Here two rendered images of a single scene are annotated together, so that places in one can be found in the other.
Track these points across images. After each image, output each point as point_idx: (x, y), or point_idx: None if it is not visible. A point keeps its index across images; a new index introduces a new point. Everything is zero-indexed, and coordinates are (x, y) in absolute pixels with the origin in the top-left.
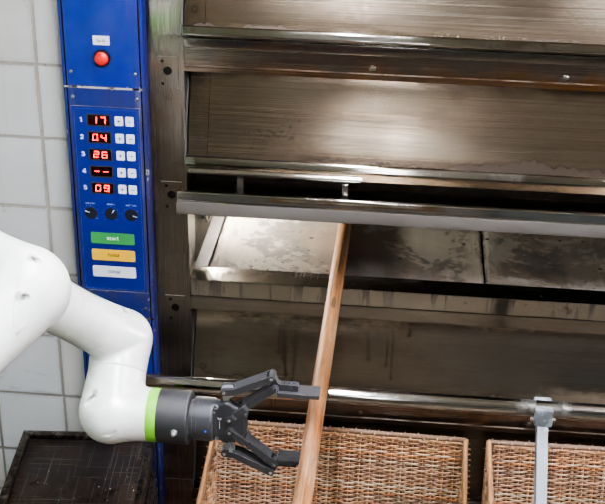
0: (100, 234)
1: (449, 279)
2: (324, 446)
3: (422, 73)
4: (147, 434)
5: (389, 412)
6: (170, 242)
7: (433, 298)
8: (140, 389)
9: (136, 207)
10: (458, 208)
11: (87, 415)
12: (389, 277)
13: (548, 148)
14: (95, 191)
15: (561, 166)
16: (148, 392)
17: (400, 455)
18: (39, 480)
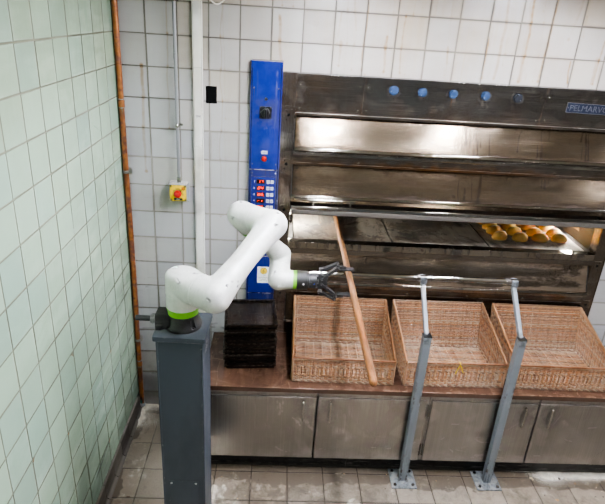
0: None
1: (379, 241)
2: (334, 303)
3: (375, 165)
4: (293, 285)
5: (357, 291)
6: None
7: (375, 247)
8: (290, 270)
9: None
10: (390, 210)
11: (272, 279)
12: (358, 240)
13: (417, 191)
14: None
15: (422, 197)
16: (293, 271)
17: (362, 306)
18: (236, 314)
